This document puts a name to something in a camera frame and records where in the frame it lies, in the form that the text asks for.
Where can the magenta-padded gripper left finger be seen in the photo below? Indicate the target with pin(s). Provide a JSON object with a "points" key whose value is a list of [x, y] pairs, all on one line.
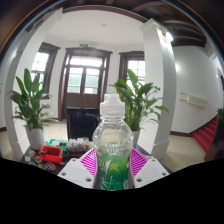
{"points": [[76, 171]]}

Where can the leafy plant in white pot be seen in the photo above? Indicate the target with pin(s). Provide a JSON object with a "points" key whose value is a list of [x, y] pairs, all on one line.
{"points": [[31, 103], [140, 96]]}

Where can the small green plant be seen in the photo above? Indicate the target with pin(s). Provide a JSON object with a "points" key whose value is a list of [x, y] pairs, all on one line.
{"points": [[220, 112]]}

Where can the green exit sign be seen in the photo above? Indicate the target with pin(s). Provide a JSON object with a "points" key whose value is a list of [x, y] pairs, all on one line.
{"points": [[83, 45]]}

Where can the dark wooden stair post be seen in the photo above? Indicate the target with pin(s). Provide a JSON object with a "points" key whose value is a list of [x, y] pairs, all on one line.
{"points": [[216, 143]]}

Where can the clear bottle with green label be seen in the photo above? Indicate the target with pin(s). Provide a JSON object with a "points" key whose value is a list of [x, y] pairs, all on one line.
{"points": [[112, 150]]}

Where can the red carpeted staircase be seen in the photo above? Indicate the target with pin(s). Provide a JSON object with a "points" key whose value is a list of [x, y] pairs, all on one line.
{"points": [[205, 135]]}

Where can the white wall heater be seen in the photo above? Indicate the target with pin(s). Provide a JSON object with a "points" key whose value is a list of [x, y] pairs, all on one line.
{"points": [[195, 100]]}

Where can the dark framed window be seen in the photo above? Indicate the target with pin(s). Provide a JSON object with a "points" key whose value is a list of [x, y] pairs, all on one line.
{"points": [[41, 63], [135, 68]]}

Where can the red plastic box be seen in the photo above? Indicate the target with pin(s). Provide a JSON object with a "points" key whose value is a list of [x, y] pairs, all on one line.
{"points": [[50, 156]]}

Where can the tray of small cups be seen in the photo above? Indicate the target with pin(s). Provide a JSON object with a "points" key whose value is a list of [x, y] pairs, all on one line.
{"points": [[79, 145]]}

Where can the dark wooden glazed door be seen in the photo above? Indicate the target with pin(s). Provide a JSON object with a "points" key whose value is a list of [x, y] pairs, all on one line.
{"points": [[85, 80]]}

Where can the green box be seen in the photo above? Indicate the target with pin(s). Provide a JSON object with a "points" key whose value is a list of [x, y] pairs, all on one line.
{"points": [[58, 143]]}

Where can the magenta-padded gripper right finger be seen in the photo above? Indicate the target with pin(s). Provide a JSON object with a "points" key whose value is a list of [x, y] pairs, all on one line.
{"points": [[150, 171]]}

